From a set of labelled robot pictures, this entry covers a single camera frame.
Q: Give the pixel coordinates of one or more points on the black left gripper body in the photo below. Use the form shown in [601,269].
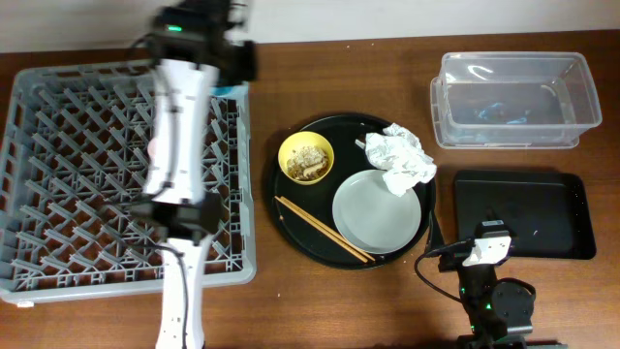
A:
[243,60]

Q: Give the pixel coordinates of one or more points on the yellow bowl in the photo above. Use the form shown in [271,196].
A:
[300,139]

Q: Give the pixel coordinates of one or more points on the white paper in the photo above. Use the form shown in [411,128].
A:
[398,153]

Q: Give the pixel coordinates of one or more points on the light blue plastic cup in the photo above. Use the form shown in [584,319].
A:
[230,92]

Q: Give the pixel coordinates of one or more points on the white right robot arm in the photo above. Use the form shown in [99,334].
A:
[500,310]

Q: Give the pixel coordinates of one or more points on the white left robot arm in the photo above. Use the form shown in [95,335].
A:
[190,57]

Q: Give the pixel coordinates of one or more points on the grey dishwasher rack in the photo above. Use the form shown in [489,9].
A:
[73,152]

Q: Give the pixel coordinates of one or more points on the pink plastic cup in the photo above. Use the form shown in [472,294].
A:
[151,148]

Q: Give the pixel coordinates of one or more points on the food scraps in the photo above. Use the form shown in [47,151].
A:
[307,163]

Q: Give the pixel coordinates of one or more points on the lower wooden chopstick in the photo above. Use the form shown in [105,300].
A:
[324,231]

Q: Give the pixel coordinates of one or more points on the wooden chopstick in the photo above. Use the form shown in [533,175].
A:
[329,228]
[324,231]

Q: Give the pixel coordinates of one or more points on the upper wooden chopstick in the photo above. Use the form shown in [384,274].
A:
[329,228]

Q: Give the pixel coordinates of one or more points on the round black tray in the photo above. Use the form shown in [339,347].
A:
[342,131]

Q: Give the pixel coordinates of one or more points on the grey round plate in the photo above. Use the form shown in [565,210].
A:
[372,219]

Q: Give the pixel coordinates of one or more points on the clear plastic bin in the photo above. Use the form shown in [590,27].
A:
[513,100]

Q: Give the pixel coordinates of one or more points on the black rectangular tray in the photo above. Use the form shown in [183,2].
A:
[547,212]

